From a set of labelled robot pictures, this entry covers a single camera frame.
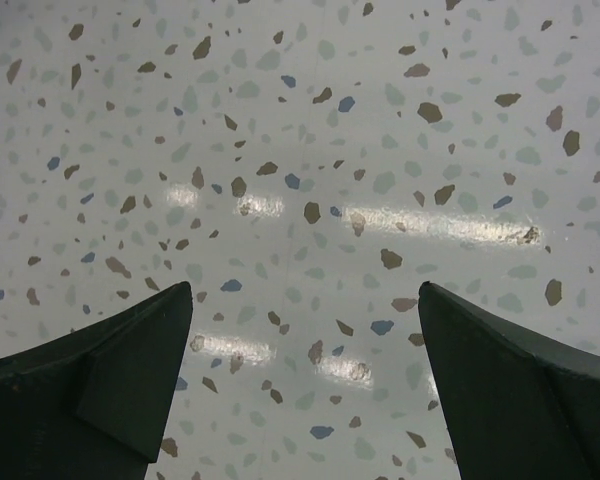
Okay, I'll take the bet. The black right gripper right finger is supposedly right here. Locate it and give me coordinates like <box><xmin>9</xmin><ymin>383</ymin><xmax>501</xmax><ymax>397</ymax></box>
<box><xmin>418</xmin><ymin>282</ymin><xmax>600</xmax><ymax>480</ymax></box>

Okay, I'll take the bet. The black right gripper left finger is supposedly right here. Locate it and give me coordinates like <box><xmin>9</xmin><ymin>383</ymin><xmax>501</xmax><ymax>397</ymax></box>
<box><xmin>0</xmin><ymin>281</ymin><xmax>192</xmax><ymax>480</ymax></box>

